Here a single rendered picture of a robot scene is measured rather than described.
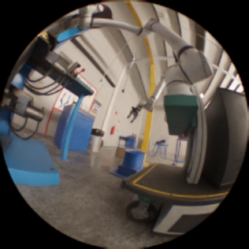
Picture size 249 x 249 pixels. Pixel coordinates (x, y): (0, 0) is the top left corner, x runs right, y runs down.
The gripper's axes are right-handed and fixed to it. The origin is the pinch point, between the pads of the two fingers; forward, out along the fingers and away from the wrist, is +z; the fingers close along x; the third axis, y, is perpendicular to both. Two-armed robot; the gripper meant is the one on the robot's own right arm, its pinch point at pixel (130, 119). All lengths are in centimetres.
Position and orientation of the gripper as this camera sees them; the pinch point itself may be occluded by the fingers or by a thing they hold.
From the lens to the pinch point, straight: 99.6
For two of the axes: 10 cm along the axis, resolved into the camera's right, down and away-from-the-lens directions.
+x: 3.7, 4.0, 8.4
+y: 7.1, 4.6, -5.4
